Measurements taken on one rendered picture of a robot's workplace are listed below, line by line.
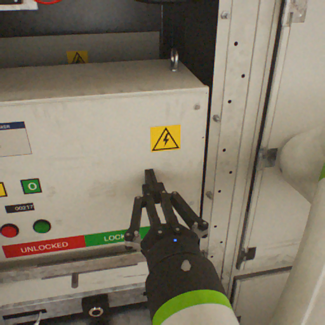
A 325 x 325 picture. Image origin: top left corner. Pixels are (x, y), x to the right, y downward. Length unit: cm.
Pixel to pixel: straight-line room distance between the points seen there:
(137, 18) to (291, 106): 83
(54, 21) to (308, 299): 122
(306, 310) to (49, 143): 45
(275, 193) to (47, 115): 54
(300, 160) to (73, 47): 85
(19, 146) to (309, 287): 47
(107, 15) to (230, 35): 80
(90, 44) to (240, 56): 68
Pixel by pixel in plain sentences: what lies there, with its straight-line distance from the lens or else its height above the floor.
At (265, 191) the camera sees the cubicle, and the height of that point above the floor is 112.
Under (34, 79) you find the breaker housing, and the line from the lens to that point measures 66.
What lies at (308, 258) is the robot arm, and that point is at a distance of 46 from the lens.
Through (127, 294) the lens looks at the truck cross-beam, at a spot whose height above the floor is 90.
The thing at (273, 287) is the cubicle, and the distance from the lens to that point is 109.
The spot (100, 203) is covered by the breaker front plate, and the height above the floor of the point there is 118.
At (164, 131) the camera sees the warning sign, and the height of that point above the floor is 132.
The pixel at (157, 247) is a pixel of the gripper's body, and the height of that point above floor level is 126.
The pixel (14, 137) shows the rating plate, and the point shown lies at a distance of 57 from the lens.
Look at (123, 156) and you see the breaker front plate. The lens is 58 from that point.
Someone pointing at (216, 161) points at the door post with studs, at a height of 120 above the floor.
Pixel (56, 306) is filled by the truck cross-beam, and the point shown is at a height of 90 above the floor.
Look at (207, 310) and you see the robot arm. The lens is 36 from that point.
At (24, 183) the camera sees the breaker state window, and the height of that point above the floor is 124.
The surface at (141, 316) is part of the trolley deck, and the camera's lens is 86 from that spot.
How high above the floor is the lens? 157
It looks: 32 degrees down
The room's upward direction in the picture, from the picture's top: straight up
